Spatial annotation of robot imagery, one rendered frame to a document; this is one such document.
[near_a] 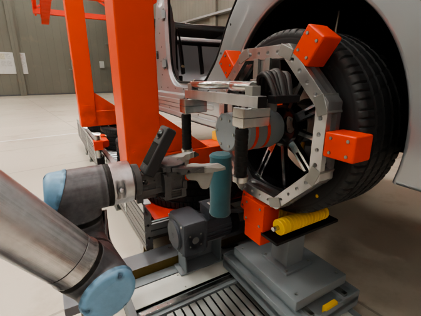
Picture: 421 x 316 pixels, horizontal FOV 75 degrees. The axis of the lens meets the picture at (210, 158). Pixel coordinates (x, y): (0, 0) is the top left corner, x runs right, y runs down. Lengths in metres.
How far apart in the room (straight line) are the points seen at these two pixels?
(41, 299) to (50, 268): 1.22
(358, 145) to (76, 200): 0.65
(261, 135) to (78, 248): 0.64
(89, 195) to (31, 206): 0.16
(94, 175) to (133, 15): 0.80
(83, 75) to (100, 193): 2.60
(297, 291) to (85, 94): 2.63
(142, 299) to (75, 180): 0.92
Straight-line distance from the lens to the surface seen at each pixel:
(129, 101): 1.21
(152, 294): 1.41
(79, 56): 3.12
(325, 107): 0.79
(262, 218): 1.06
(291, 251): 1.28
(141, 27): 1.24
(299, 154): 1.01
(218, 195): 1.08
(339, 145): 0.78
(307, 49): 0.85
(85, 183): 0.57
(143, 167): 0.61
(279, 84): 0.76
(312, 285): 1.27
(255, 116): 0.72
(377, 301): 1.67
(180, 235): 1.27
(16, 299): 1.75
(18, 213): 0.42
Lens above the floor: 1.03
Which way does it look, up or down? 17 degrees down
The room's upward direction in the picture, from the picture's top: straight up
